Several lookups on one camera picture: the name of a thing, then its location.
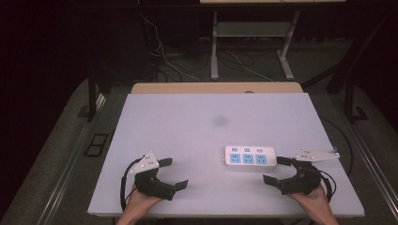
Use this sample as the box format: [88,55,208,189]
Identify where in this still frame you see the white floor cable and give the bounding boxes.
[138,11,202,83]
[224,50,274,83]

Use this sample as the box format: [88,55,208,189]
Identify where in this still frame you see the person's right hand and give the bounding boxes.
[286,184,333,220]

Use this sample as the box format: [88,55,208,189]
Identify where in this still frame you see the aluminium floor rail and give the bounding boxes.
[336,93,398,219]
[37,93,108,225]

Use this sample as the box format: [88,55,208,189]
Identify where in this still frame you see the light wooden table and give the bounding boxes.
[130,82,304,95]

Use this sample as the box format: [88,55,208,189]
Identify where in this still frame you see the white power strip blue sockets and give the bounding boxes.
[223,144,279,173]

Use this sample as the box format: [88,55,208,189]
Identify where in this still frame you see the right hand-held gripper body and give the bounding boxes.
[276,148,341,197]

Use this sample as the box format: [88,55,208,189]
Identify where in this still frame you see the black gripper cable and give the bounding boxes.
[318,169,338,203]
[119,157,144,212]

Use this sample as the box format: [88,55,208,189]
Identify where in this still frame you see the white metal desk frame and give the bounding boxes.
[209,10,296,82]

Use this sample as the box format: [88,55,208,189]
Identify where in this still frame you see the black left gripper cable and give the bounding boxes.
[119,157,144,212]

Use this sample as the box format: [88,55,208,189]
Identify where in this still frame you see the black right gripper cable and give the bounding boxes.
[318,169,338,203]

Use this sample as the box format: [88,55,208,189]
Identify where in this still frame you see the black floor cable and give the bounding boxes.
[318,116,355,177]

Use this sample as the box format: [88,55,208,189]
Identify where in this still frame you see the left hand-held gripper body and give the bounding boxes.
[128,150,176,202]

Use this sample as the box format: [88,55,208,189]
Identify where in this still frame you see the person's left hand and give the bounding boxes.
[124,183,164,219]

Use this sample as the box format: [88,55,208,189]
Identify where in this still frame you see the black metal stand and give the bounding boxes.
[343,46,371,124]

